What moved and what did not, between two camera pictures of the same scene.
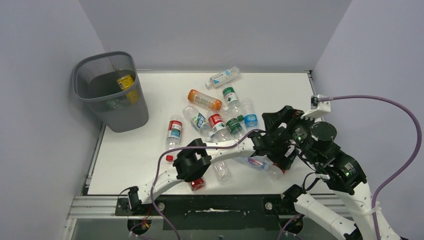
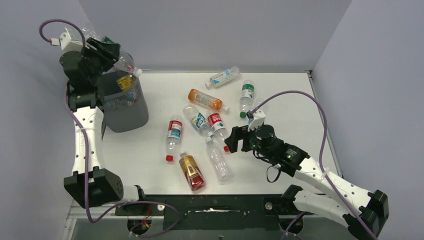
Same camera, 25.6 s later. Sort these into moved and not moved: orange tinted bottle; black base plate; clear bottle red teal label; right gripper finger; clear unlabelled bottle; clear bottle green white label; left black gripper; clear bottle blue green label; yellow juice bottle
Moved: right gripper finger; clear bottle green white label; left black gripper
Not moved: orange tinted bottle; clear bottle red teal label; clear bottle blue green label; clear unlabelled bottle; yellow juice bottle; black base plate
